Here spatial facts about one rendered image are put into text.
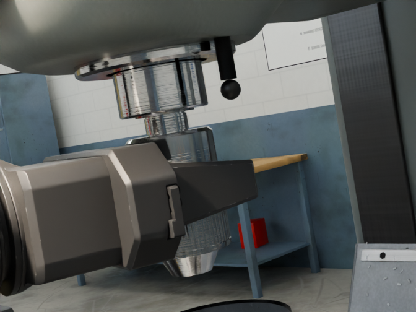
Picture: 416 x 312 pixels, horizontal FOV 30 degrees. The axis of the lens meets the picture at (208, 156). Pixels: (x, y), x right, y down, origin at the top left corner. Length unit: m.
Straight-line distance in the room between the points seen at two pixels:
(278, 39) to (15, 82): 2.99
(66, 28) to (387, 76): 0.46
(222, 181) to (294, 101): 5.36
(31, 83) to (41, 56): 7.48
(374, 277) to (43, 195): 0.50
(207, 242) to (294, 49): 5.33
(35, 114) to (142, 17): 7.48
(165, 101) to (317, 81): 5.22
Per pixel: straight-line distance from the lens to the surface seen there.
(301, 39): 5.65
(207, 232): 0.39
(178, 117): 0.40
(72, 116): 7.86
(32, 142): 7.75
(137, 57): 0.36
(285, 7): 0.55
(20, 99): 7.74
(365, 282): 0.78
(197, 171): 0.38
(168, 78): 0.38
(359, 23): 0.76
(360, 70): 0.76
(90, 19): 0.33
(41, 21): 0.34
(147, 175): 0.33
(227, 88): 0.36
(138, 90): 0.38
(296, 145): 5.77
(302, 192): 5.63
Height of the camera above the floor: 1.27
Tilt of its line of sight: 3 degrees down
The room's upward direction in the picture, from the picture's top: 10 degrees counter-clockwise
